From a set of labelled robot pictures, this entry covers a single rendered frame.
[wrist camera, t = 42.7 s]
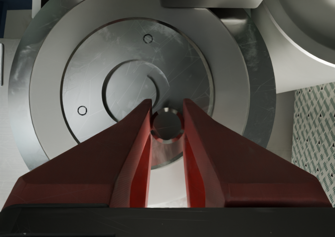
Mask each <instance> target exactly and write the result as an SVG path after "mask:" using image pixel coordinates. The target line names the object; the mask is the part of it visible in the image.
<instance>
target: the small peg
mask: <svg viewBox="0 0 335 237"><path fill-rule="evenodd" d="M150 133H151V135H152V136H153V137H154V138H155V139H156V140H157V141H159V142H161V143H164V144H170V143H173V142H176V141H177V140H178V139H180V138H181V136H182V135H183V133H184V118H183V117H182V115H181V114H180V113H179V112H178V111H176V110H175V109H172V108H162V109H159V110H158V111H156V112H155V113H154V114H153V115H152V117H151V130H150Z"/></svg>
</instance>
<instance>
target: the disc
mask: <svg viewBox="0 0 335 237"><path fill-rule="evenodd" d="M81 1H83V0H49V1H48V2H47V3H46V4H45V5H44V6H43V7H42V8H41V9H40V11H39V12H38V13H37V14H36V15H35V17H34V18H33V20H32V21H31V22H30V24H29V26H28V27H27V29H26V30H25V32H24V34H23V36H22V38H21V40H20V42H19V45H18V47H17V50H16V52H15V55H14V58H13V62H12V66H11V70H10V75H9V82H8V113H9V119H10V125H11V129H12V133H13V136H14V140H15V142H16V145H17V148H18V150H19V152H20V154H21V156H22V158H23V160H24V162H25V164H26V166H27V167H28V169H29V171H31V170H33V169H35V168H37V167H38V166H40V165H42V164H44V163H46V162H47V161H49V159H48V158H47V156H46V155H45V153H44V151H43V149H42V148H41V146H40V144H39V142H38V139H37V137H36V134H35V131H34V128H33V125H32V121H31V116H30V110H29V96H28V95H29V82H30V75H31V71H32V67H33V64H34V60H35V58H36V55H37V53H38V50H39V48H40V46H41V44H42V42H43V40H44V39H45V37H46V36H47V34H48V33H49V31H50V30H51V29H52V27H53V26H54V25H55V24H56V23H57V21H58V20H59V19H60V18H61V17H62V16H63V15H64V14H65V13H67V12H68V11H69V10H70V9H71V8H73V7H74V6H75V5H77V4H78V3H80V2H81ZM208 9H210V10H211V11H212V12H213V13H214V14H215V15H216V16H217V17H218V18H219V19H220V20H221V21H222V22H223V23H224V24H225V26H226V27H227V28H228V29H229V31H230V32H231V34H232V35H233V37H234V38H235V40H236V42H237V44H238V46H239V48H240V50H241V52H242V55H243V57H244V60H245V64H246V67H247V71H248V76H249V83H250V107H249V115H248V119H247V124H246V127H245V130H244V134H243V137H245V138H247V139H249V140H251V141H253V142H254V143H256V144H258V145H260V146H262V147H263V148H265V149H266V147H267V145H268V142H269V139H270V136H271V132H272V129H273V124H274V119H275V111H276V82H275V75H274V69H273V65H272V61H271V58H270V54H269V51H268V49H267V46H266V44H265V42H264V39H263V37H262V35H261V33H260V32H259V30H258V28H257V26H256V25H255V23H254V22H253V20H252V19H251V17H250V16H249V15H248V13H247V12H246V11H245V10H244V9H243V8H215V7H208ZM148 208H187V197H184V198H181V199H179V200H176V201H173V202H170V203H166V204H162V205H157V206H149V207H148Z"/></svg>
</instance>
